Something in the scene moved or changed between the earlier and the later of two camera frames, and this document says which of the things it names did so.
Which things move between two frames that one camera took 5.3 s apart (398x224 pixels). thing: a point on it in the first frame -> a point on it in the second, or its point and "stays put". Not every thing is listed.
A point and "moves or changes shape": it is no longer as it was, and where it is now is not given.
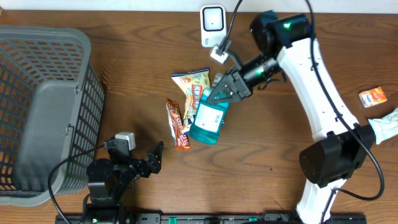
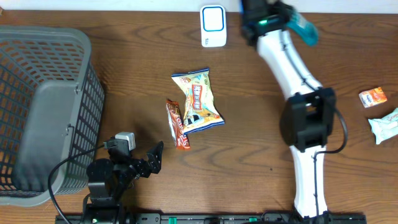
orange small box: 372,97 stays put
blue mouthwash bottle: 208,119 moves or changes shape
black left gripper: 153,163 stays put
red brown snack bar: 180,133 stays put
